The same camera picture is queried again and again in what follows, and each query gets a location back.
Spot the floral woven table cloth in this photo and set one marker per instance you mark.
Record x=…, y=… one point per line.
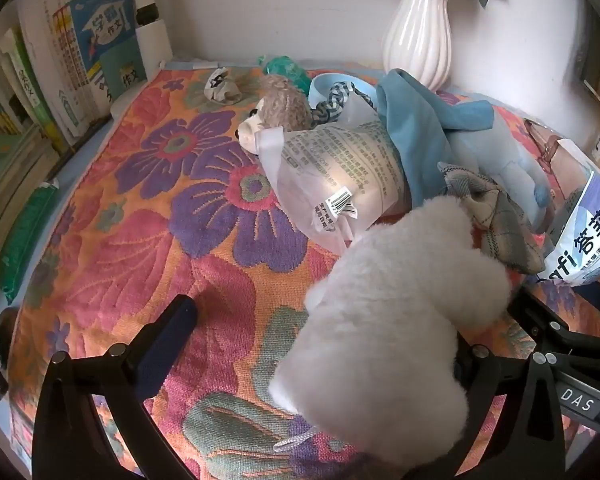
x=173, y=205

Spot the blue white tissue pack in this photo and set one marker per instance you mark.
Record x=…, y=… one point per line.
x=575, y=258

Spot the light blue plush toy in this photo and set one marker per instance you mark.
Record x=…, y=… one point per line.
x=495, y=153

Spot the green fuzzy ball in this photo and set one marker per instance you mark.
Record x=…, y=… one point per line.
x=285, y=66

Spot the plaid fabric pouch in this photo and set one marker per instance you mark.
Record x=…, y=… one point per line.
x=504, y=232

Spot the stack of books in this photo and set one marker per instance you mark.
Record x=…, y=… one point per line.
x=30, y=142

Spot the white fluffy plush toy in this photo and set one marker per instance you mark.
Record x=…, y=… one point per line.
x=373, y=364

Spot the blue cover book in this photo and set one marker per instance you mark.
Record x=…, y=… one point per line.
x=99, y=55

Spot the white ribbed ceramic vase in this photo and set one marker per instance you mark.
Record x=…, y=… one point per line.
x=419, y=41

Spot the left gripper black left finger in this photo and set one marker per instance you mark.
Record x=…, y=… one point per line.
x=69, y=441

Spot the green plastic package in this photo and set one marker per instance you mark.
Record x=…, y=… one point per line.
x=22, y=238

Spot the plastic bagged soft item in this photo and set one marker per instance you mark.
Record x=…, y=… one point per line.
x=335, y=180

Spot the brown paper bag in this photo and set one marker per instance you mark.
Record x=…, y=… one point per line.
x=566, y=170

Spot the brown hedgehog plush toy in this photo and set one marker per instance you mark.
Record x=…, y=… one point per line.
x=282, y=104

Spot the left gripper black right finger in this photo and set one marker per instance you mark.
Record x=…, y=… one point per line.
x=528, y=439

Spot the white lamp stand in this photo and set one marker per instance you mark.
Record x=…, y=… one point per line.
x=155, y=50

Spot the white grey socks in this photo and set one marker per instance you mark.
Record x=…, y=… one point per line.
x=221, y=88

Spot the teal blue cloth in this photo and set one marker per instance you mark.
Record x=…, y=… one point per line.
x=417, y=121

